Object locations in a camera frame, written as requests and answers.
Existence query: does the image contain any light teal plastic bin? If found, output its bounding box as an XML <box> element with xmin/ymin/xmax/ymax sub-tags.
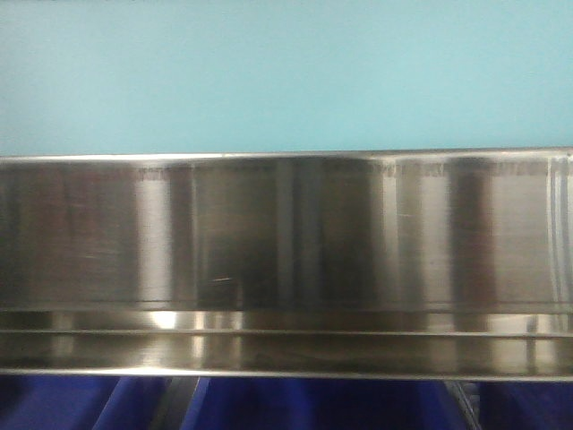
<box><xmin>1</xmin><ymin>1</ymin><xmax>572</xmax><ymax>155</ymax></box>

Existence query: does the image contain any steel shelf front beam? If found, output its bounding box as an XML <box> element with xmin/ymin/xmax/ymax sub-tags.
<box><xmin>1</xmin><ymin>147</ymin><xmax>572</xmax><ymax>381</ymax></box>

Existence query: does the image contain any blue bin on lower shelf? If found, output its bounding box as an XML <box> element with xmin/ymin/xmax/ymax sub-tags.
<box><xmin>182</xmin><ymin>377</ymin><xmax>468</xmax><ymax>429</ymax></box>

